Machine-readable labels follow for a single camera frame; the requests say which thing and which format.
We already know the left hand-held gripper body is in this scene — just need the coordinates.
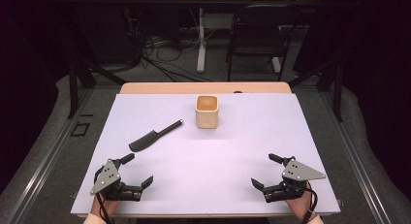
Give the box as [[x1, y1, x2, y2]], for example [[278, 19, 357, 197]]
[[89, 158, 143, 203]]

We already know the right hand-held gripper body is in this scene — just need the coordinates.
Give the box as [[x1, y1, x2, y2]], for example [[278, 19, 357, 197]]
[[263, 155, 327, 204]]

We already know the black spatula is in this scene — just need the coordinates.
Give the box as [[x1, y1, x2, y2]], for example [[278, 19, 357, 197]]
[[128, 118, 184, 153]]

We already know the beige square cup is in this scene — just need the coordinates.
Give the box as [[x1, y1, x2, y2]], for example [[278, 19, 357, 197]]
[[195, 94, 220, 130]]

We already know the person's left hand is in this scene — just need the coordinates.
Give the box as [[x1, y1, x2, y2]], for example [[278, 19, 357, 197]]
[[90, 193, 123, 219]]

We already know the person's right hand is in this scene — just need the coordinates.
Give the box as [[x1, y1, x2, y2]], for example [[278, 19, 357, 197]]
[[285, 182, 316, 222]]

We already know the black metal stand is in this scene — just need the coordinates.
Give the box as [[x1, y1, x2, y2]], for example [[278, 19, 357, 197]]
[[67, 59, 79, 119], [332, 62, 344, 123]]

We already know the wooden table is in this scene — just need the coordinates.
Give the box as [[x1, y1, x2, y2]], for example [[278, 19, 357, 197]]
[[76, 81, 334, 219]]

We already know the black chair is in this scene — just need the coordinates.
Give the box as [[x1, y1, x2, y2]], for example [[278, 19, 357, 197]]
[[225, 4, 303, 83]]

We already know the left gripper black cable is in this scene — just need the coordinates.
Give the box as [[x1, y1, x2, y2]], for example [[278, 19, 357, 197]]
[[96, 191, 114, 224]]

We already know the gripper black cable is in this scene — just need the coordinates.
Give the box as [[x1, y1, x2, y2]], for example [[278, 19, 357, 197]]
[[96, 191, 114, 224], [301, 186, 320, 224]]

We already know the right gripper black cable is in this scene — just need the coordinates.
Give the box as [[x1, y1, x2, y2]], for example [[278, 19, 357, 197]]
[[301, 186, 320, 224]]

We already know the metal floor rail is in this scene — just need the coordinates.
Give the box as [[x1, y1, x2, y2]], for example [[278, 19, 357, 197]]
[[321, 91, 393, 224], [11, 87, 95, 224]]

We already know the bundle of black floor cables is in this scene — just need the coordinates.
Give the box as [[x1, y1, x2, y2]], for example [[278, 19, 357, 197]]
[[124, 7, 214, 83]]

